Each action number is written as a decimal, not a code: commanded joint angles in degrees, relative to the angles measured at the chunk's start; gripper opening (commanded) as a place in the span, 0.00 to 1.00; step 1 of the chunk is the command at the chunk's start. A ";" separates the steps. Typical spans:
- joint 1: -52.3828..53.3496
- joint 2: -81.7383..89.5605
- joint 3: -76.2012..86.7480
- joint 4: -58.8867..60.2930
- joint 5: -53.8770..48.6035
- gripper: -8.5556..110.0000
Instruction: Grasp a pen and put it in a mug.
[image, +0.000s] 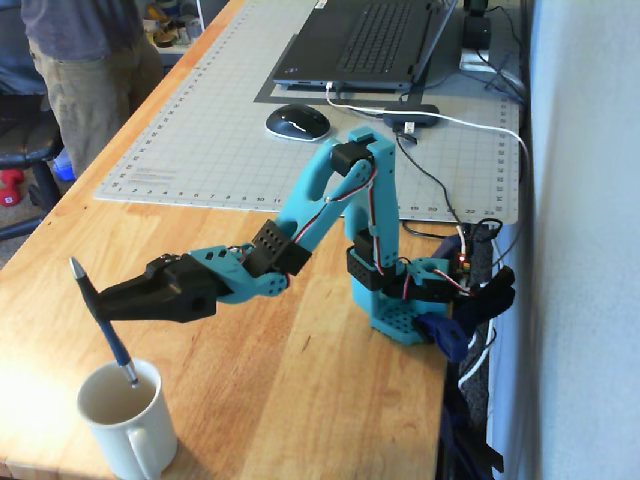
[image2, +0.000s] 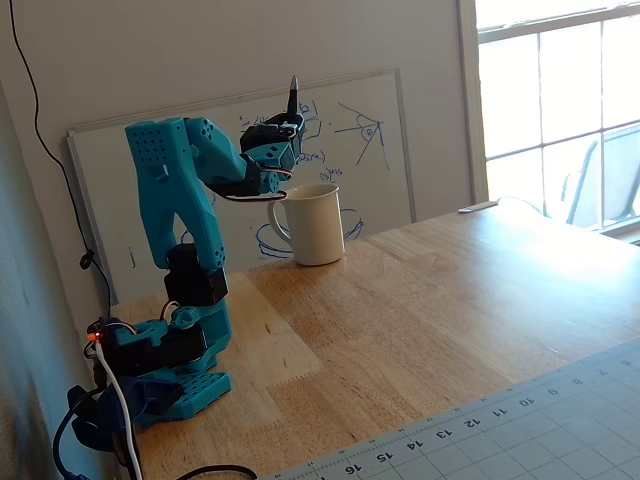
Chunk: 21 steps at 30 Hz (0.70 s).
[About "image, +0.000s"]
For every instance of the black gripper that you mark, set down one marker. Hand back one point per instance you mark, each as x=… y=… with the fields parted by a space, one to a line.
x=176 y=291

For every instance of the dark blue ballpoint pen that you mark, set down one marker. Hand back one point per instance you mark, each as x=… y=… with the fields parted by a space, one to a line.
x=114 y=340

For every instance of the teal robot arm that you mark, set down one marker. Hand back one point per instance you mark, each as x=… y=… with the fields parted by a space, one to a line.
x=385 y=200

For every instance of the white ceramic mug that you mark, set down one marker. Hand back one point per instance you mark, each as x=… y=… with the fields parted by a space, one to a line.
x=150 y=440

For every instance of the grey gridded cutting mat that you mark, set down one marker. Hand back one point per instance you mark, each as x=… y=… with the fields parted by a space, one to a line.
x=200 y=150

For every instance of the blue plastic container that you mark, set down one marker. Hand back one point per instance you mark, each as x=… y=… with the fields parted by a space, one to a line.
x=65 y=167

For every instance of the red dumbbell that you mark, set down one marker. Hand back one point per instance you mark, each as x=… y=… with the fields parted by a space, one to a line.
x=10 y=187

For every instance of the black office chair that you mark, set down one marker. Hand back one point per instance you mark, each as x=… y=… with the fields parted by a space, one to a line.
x=25 y=145

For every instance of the standing person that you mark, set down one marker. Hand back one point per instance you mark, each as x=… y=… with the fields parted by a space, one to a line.
x=85 y=90

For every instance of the black and silver mouse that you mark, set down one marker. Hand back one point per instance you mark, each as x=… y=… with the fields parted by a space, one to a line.
x=297 y=122

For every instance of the clutter of tape rolls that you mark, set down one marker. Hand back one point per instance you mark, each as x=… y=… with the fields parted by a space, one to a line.
x=167 y=22

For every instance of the black usb hub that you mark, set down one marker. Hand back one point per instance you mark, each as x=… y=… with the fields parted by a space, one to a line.
x=395 y=118

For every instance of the blue table clamp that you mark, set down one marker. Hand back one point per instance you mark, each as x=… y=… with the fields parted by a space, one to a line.
x=450 y=341

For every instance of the motor controller circuit board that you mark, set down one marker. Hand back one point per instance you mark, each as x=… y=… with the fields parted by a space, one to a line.
x=464 y=255

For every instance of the black laptop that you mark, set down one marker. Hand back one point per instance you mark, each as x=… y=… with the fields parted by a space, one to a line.
x=380 y=35

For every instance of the black device on stand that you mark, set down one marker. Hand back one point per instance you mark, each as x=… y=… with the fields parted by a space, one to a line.
x=475 y=32

